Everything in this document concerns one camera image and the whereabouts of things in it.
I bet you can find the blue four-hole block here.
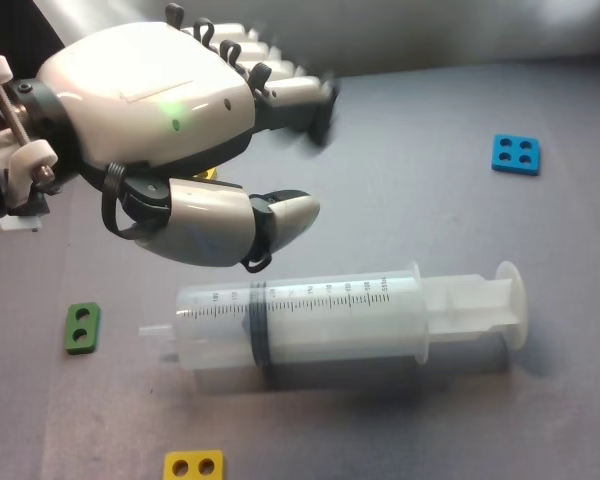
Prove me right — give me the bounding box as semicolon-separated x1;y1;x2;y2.
490;133;542;178

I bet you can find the green two-hole block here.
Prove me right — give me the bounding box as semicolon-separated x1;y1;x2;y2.
62;302;102;356

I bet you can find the yellow two-hole block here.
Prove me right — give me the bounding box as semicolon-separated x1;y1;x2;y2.
163;449;227;480

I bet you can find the white flat plate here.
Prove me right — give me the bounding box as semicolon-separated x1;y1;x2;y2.
0;202;44;234

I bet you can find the grey table cloth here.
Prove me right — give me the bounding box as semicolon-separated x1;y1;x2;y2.
0;62;600;480

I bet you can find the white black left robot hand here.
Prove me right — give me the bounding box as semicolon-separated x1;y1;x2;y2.
35;3;342;275

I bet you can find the clear graduated measuring cylinder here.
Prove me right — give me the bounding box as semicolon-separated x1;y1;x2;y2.
138;259;530;370

